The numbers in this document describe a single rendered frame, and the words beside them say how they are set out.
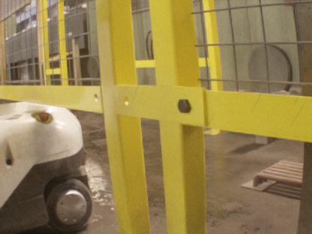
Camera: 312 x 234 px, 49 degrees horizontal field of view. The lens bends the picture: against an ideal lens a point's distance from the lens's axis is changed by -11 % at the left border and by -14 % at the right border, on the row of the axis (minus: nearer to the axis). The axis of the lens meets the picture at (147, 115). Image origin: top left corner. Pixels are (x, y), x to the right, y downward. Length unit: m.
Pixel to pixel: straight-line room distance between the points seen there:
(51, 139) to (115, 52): 0.39
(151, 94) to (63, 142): 0.47
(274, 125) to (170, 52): 0.20
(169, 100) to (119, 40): 0.18
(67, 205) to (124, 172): 0.39
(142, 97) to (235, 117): 0.18
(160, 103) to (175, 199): 0.15
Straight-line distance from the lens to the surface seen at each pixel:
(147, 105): 0.59
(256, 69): 2.51
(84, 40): 4.40
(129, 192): 0.72
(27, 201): 0.99
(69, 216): 1.07
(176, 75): 0.54
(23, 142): 0.95
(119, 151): 0.69
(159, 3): 0.56
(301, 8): 0.63
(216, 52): 2.20
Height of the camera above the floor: 0.49
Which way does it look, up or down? 9 degrees down
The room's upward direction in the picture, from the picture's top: 5 degrees counter-clockwise
